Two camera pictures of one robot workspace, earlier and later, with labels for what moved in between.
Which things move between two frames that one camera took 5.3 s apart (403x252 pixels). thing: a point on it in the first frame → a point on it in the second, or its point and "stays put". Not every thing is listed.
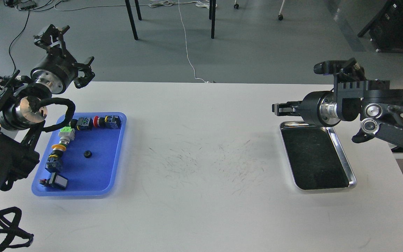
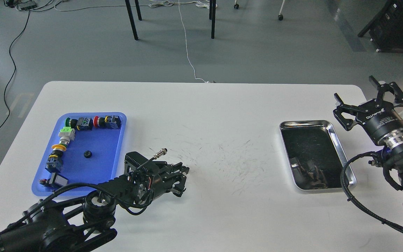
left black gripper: x=58 y=70 → x=160 y=183
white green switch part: x=66 y=134 stays put
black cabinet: x=400 y=27 stays put
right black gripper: x=317 y=107 → x=377 y=117
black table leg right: x=212 y=14 stays put
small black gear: x=87 y=154 stays put
